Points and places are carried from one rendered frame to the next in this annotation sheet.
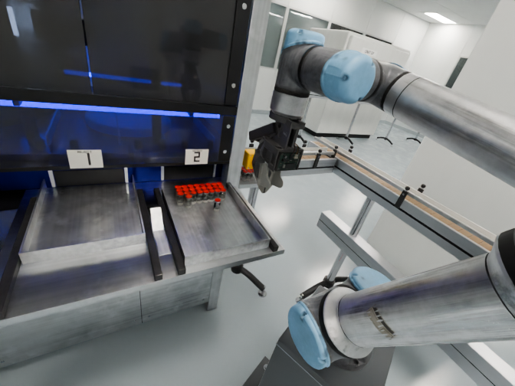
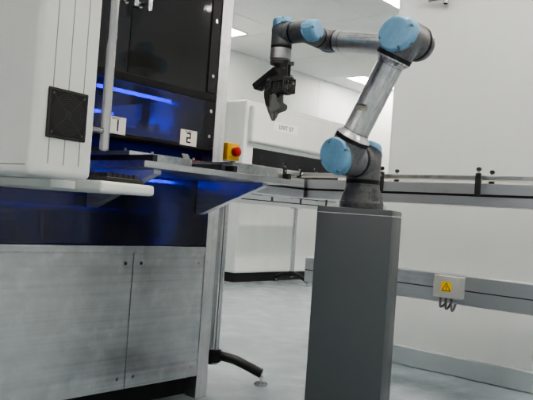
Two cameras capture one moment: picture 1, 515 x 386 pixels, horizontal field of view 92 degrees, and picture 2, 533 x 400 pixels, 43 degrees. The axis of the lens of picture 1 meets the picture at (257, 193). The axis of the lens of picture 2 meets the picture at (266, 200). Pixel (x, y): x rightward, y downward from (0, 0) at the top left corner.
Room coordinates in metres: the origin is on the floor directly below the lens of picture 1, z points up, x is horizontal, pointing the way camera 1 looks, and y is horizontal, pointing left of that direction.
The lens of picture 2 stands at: (-1.78, 0.59, 0.75)
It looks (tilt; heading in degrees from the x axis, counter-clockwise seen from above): 1 degrees up; 346
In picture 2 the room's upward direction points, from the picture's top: 4 degrees clockwise
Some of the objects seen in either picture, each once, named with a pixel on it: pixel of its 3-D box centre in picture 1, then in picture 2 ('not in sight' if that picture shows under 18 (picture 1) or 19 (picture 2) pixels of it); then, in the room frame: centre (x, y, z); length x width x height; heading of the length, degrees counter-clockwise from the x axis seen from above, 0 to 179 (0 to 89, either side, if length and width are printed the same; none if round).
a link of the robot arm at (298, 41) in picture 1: (300, 63); (282, 33); (0.55, -0.02, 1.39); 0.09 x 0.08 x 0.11; 37
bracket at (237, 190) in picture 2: not in sight; (230, 199); (0.73, 0.09, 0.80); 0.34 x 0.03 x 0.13; 34
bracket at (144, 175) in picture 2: not in sight; (121, 189); (0.45, 0.50, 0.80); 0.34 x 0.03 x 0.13; 34
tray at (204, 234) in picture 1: (211, 216); (224, 170); (0.66, 0.13, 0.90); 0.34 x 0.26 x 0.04; 34
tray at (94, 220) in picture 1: (90, 208); (128, 160); (0.56, 0.48, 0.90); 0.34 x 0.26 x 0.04; 34
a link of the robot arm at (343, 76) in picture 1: (341, 76); (308, 32); (0.49, -0.10, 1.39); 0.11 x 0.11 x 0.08; 37
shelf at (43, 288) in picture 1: (155, 221); (180, 173); (0.60, 0.30, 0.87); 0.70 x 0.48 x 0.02; 124
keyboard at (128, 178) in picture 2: not in sight; (74, 176); (0.20, 0.64, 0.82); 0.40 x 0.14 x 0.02; 42
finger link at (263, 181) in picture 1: (264, 181); (274, 106); (0.55, -0.01, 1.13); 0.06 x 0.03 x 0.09; 34
